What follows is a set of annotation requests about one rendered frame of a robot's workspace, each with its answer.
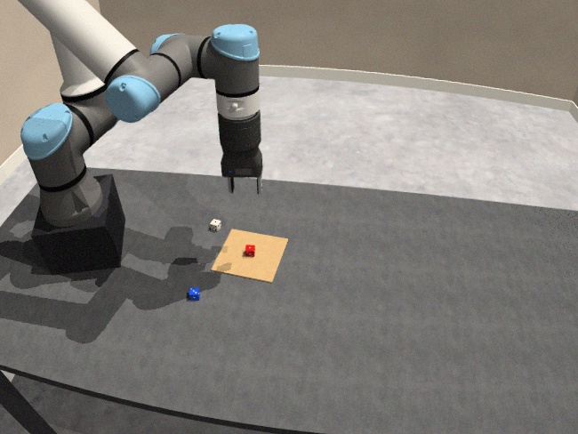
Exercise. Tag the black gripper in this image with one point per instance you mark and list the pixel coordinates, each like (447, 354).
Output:
(240, 135)

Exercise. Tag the white die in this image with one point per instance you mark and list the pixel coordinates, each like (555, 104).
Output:
(215, 225)

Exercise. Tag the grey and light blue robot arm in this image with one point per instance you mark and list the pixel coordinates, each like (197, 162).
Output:
(54, 138)

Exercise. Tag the tan square mat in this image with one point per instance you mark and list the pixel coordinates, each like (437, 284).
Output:
(263, 266)

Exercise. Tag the blue die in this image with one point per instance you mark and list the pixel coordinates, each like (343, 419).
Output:
(194, 294)

